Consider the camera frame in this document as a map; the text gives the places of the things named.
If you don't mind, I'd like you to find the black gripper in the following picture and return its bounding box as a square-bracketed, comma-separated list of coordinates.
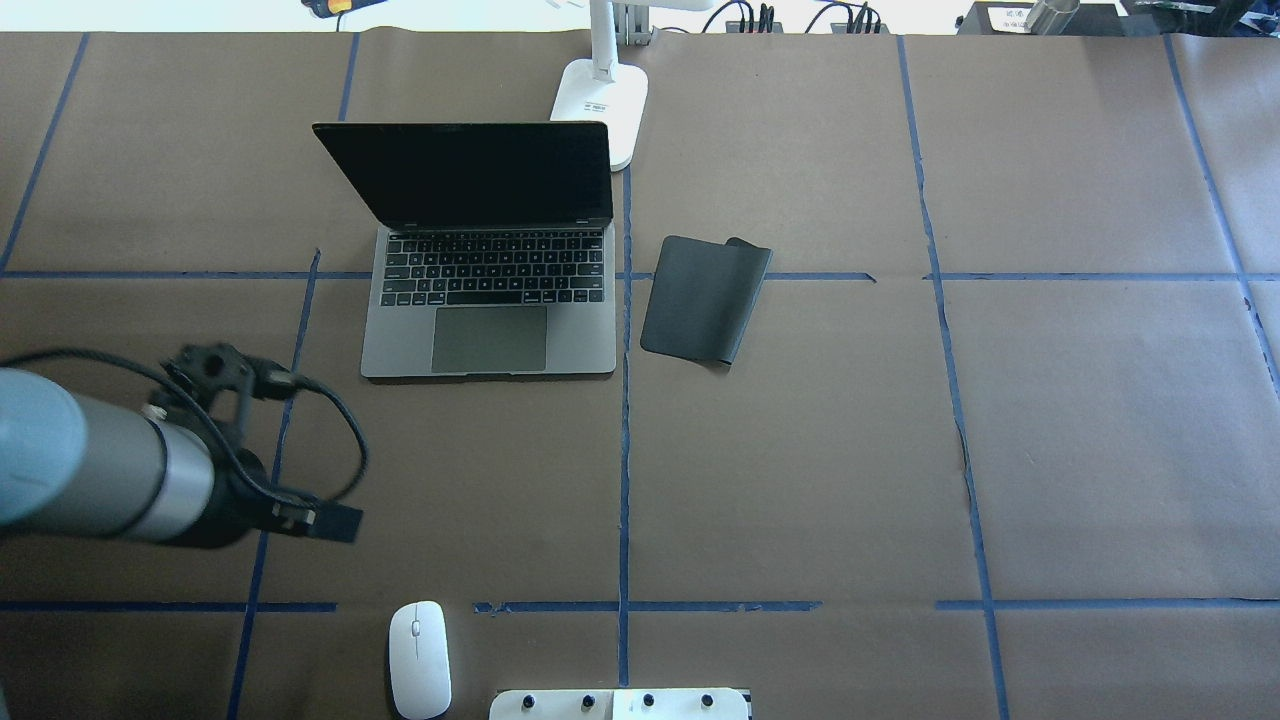
[189, 450, 364, 550]

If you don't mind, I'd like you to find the white computer mouse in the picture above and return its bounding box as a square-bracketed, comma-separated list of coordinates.
[388, 601, 453, 719]

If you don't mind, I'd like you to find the grey laptop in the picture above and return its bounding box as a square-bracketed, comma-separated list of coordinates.
[312, 120, 617, 380]

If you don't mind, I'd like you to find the black mouse pad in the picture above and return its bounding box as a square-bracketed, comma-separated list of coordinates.
[640, 234, 773, 366]

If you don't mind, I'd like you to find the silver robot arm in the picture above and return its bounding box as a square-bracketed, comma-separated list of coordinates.
[3, 369, 364, 550]

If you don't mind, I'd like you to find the white desk lamp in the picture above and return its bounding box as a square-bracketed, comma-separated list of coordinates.
[550, 1, 712, 172]

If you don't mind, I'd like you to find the black power adapter box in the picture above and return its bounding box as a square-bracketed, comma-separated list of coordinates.
[703, 1, 781, 35]

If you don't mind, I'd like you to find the black box on desk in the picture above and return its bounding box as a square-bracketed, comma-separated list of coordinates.
[955, 1, 1125, 37]

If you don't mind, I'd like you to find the metal cup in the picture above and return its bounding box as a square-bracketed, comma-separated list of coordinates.
[1023, 0, 1082, 36]

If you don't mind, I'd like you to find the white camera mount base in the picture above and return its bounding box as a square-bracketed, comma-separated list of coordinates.
[488, 687, 753, 719]

